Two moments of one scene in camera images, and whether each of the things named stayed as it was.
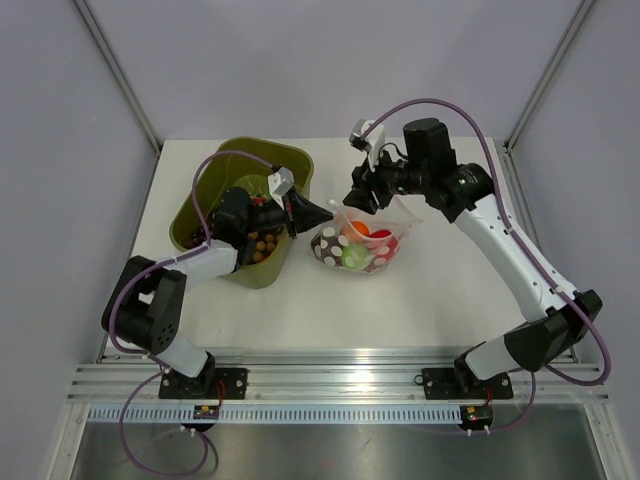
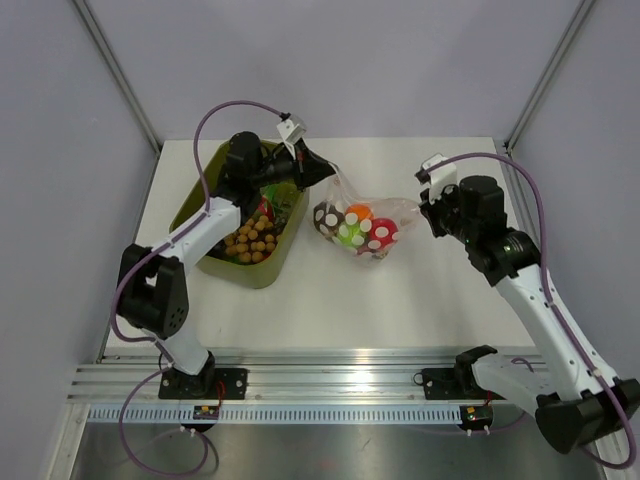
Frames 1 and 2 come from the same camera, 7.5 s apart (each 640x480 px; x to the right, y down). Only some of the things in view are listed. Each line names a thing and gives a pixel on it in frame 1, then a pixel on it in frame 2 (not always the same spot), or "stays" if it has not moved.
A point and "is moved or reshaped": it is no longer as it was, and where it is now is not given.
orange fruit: (361, 227) is moved or reshaped
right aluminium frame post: (547, 74) stays
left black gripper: (300, 214) -> (308, 168)
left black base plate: (210, 383) stays
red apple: (381, 244) -> (381, 233)
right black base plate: (463, 383) stays
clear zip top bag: (364, 243) is moved or reshaped
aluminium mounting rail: (327, 378) stays
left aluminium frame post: (117, 70) stays
